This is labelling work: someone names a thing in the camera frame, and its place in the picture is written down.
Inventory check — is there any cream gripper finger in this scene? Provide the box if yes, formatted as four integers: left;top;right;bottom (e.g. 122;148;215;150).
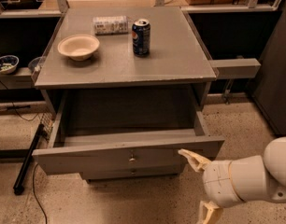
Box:
179;148;211;173
197;201;223;224

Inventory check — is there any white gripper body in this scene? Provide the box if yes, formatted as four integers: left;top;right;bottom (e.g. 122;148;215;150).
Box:
202;161;243;208

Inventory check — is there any grey top drawer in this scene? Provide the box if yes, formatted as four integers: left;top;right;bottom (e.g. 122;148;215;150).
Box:
33;87;223;175

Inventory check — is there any grey drawer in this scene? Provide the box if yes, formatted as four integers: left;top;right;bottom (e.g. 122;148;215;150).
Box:
33;87;223;175
80;164;184;180

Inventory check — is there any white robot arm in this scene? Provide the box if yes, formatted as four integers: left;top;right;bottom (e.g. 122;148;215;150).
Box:
179;137;286;224

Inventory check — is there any grey bottom drawer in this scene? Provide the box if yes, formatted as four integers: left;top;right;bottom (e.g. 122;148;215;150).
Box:
80;164;184;180

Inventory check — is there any grey drawer cabinet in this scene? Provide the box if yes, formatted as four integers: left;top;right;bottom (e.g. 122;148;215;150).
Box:
34;6;218;184

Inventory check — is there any grey side shelf beam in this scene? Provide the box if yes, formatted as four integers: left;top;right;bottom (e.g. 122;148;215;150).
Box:
209;58;261;79

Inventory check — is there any blue pepsi can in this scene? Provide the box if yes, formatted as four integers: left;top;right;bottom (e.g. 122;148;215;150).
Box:
132;19;150;56

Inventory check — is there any silver can lying down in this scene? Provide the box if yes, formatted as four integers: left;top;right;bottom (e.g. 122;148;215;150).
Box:
93;16;128;35

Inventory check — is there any white paper bowl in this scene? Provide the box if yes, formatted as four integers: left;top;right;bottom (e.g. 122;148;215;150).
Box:
57;35;100;61

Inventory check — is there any black bar on floor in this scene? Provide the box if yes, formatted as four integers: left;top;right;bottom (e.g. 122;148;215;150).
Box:
13;124;44;195

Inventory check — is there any small grey bowl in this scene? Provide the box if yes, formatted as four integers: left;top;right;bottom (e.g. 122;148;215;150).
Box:
28;56;46;73

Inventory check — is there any grey left shelf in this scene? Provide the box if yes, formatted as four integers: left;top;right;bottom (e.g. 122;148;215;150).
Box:
0;67;34;90

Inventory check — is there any blue patterned bowl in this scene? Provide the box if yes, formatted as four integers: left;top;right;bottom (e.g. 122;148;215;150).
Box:
0;55;20;75

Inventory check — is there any black cable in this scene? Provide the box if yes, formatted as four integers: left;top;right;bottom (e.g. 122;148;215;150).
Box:
32;163;49;224

